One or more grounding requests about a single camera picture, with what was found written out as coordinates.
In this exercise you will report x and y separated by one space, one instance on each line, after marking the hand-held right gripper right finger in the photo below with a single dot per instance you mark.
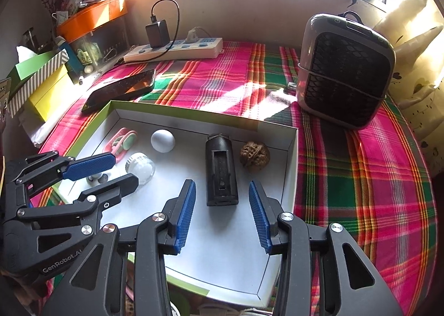
260 219

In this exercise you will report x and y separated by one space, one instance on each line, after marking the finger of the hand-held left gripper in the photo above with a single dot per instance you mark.
90 166
114 189

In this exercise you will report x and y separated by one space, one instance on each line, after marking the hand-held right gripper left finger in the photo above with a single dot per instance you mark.
185 219

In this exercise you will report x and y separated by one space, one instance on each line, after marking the white round face gadget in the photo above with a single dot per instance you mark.
100 178

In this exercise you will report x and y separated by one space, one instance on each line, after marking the clear jar white lid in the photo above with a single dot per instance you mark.
140 168

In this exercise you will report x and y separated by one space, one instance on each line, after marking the pink ear hook clip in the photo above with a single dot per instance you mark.
119 144

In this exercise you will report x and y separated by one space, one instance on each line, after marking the white cardboard box green rim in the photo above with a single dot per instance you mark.
222 232

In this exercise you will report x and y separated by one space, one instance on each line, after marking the black rectangular device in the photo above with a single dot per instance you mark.
222 170

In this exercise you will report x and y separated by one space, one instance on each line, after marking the brown walnut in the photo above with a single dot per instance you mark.
255 153

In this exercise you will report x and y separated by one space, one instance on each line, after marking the white ball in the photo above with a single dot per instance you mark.
163 141

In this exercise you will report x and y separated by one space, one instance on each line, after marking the white paper sheet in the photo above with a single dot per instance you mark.
41 128

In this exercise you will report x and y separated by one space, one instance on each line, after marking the yellow box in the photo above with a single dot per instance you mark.
48 97

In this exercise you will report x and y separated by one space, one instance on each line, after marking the black smartphone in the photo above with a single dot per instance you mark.
121 89

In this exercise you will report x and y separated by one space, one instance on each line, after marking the plaid cloth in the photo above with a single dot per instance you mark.
347 180

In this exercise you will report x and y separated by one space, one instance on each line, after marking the striped box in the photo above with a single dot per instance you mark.
34 82

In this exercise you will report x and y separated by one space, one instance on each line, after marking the teal decorated box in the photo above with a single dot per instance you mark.
81 57

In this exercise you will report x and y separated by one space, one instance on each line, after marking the green tissue box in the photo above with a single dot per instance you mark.
31 66

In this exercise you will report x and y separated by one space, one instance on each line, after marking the white tissue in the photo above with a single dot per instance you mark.
26 53

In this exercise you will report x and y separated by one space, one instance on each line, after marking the black charger block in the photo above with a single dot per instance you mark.
158 35

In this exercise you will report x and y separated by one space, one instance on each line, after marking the orange plastic tray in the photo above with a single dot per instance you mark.
90 17

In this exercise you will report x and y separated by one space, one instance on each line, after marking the white power strip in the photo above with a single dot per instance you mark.
201 49

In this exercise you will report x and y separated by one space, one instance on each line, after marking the grey plug adapter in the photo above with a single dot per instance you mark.
192 35

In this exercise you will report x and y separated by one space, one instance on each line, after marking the grey portable heater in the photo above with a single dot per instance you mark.
347 73

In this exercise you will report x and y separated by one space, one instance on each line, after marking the cream curtain with hearts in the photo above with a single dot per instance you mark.
419 59

